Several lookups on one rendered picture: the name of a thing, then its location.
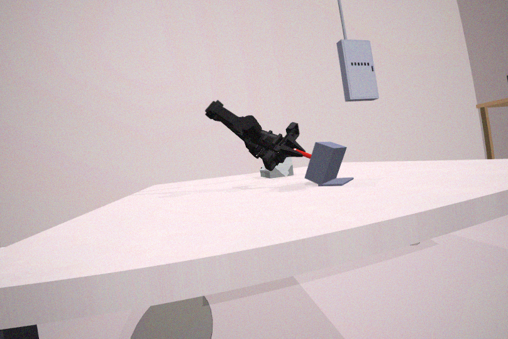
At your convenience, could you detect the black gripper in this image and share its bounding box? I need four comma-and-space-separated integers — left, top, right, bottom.
260, 122, 306, 171

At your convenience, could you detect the red peg with white band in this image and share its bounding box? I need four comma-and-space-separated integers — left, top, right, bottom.
294, 148, 311, 159

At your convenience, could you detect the grey sloped panel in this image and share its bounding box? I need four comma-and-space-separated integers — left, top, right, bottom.
305, 142, 354, 186

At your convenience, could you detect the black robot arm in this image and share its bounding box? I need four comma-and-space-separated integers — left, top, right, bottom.
205, 99, 268, 159

